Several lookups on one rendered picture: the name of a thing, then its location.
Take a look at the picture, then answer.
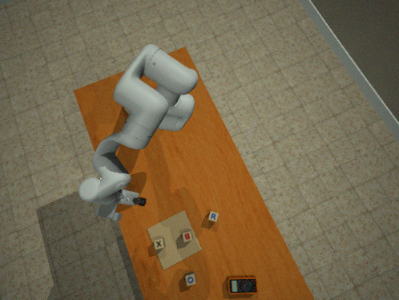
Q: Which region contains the beige mat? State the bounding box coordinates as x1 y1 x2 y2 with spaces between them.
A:
147 210 202 270

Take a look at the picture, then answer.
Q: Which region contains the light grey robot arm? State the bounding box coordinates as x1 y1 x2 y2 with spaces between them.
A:
79 44 198 221

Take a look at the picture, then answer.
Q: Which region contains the orange pocket multimeter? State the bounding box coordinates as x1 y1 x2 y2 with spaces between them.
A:
228 275 258 294

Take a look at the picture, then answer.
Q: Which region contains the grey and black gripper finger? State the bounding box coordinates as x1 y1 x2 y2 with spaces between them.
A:
133 197 146 206

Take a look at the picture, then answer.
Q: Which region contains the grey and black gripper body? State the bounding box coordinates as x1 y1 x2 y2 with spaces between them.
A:
118 189 139 205

